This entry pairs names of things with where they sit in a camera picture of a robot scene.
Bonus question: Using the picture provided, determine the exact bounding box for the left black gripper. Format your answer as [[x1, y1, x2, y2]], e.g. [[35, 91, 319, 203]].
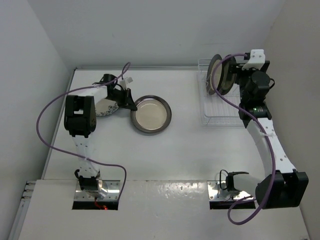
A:
[[107, 87, 137, 110]]

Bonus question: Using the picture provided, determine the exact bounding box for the blue floral plate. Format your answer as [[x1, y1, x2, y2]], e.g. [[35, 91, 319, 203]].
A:
[[95, 98, 119, 117]]

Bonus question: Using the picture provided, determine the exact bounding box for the striped dark rim plate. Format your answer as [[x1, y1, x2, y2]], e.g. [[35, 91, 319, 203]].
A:
[[218, 57, 236, 95]]

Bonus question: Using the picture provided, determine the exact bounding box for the silver rim plate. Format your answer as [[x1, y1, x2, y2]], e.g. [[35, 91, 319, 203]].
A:
[[206, 54, 224, 95], [130, 95, 172, 134]]

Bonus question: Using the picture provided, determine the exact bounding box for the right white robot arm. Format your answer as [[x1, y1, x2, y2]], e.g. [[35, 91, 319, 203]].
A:
[[224, 57, 309, 209]]

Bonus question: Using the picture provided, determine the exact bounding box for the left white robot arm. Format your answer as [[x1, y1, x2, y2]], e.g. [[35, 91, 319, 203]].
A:
[[64, 74, 137, 199]]

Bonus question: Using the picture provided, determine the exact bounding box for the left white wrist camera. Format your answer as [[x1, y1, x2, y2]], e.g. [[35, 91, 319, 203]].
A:
[[119, 77, 133, 89]]

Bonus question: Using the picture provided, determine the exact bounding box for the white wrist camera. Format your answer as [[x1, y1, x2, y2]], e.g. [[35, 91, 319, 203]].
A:
[[119, 77, 133, 89], [242, 49, 266, 71]]

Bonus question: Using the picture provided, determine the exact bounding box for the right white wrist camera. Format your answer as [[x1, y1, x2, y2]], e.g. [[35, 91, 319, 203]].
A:
[[242, 49, 266, 71]]

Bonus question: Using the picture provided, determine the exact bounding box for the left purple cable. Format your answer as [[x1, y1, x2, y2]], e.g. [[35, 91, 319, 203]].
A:
[[35, 62, 132, 198]]

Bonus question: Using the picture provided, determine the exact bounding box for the purple cable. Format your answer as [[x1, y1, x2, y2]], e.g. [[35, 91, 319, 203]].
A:
[[213, 51, 280, 225], [35, 62, 132, 198]]

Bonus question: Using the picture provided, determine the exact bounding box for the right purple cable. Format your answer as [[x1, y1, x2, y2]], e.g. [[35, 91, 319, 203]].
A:
[[213, 51, 280, 225]]

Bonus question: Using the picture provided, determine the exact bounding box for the white wire dish rack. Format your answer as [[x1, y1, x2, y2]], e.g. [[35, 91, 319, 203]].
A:
[[196, 58, 244, 128]]

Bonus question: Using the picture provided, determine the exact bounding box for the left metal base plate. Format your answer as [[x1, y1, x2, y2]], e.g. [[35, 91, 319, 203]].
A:
[[74, 180, 121, 202]]

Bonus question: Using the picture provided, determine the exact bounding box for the metal base plate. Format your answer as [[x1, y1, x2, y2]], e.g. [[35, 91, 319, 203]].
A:
[[207, 180, 253, 202], [74, 180, 121, 202]]

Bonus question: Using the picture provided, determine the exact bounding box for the right black base cable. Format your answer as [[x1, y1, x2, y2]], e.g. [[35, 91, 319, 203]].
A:
[[218, 169, 230, 195]]

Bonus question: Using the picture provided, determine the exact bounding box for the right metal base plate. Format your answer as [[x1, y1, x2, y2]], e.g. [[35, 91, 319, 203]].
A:
[[207, 180, 253, 202]]

